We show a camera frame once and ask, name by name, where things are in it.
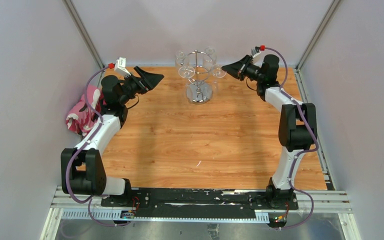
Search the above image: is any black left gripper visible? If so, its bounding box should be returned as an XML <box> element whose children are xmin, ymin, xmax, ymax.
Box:
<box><xmin>118</xmin><ymin>67</ymin><xmax>163</xmax><ymax>106</ymax></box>

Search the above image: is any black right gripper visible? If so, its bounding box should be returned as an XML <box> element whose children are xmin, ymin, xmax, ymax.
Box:
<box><xmin>221</xmin><ymin>54</ymin><xmax>265</xmax><ymax>83</ymax></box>

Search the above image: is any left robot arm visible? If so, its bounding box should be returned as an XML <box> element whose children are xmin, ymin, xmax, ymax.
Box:
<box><xmin>60</xmin><ymin>66</ymin><xmax>164</xmax><ymax>207</ymax></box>

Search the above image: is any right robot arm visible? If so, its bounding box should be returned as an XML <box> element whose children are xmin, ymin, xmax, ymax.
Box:
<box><xmin>221</xmin><ymin>54</ymin><xmax>317</xmax><ymax>209</ymax></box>

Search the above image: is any chrome wine glass rack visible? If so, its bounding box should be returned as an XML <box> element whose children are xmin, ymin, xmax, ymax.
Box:
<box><xmin>184</xmin><ymin>50</ymin><xmax>213</xmax><ymax>105</ymax></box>

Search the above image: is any pink camouflage cloth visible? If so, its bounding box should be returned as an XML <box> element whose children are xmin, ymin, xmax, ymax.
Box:
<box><xmin>65</xmin><ymin>85</ymin><xmax>104</xmax><ymax>136</ymax></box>

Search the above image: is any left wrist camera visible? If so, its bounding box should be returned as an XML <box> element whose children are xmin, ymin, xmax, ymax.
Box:
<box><xmin>114</xmin><ymin>57</ymin><xmax>131</xmax><ymax>78</ymax></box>

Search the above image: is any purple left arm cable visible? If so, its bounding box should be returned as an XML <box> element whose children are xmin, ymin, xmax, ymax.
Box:
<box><xmin>65</xmin><ymin>64</ymin><xmax>137</xmax><ymax>228</ymax></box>

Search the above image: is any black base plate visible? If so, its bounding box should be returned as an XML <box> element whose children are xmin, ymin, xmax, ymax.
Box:
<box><xmin>101</xmin><ymin>187</ymin><xmax>299</xmax><ymax>219</ymax></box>

